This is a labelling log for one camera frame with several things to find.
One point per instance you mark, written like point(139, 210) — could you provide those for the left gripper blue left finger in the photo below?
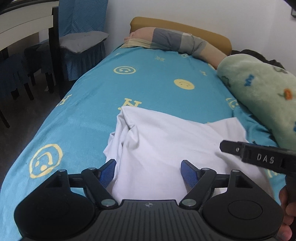
point(94, 177)

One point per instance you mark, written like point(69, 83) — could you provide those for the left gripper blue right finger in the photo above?
point(192, 175)

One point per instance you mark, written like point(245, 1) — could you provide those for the white shirt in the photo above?
point(149, 146)

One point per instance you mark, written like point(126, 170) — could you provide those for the right hand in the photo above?
point(285, 232)

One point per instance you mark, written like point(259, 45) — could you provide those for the teal patterned bed sheet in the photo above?
point(75, 134)

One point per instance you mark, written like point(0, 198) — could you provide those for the light green fleece blanket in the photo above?
point(268, 92)

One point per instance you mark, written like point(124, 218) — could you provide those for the black clothing pile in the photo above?
point(258, 56)

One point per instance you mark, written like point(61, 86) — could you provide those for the grey seat cushion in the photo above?
point(79, 42)

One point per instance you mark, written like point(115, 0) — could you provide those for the tan bed headboard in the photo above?
point(220, 42)

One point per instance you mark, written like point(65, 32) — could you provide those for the blue covered chair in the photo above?
point(58, 63)
point(14, 76)

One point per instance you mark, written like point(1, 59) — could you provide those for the striped grey beige pillow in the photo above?
point(171, 40)

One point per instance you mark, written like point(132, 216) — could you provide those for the white table with black legs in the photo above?
point(22, 19)

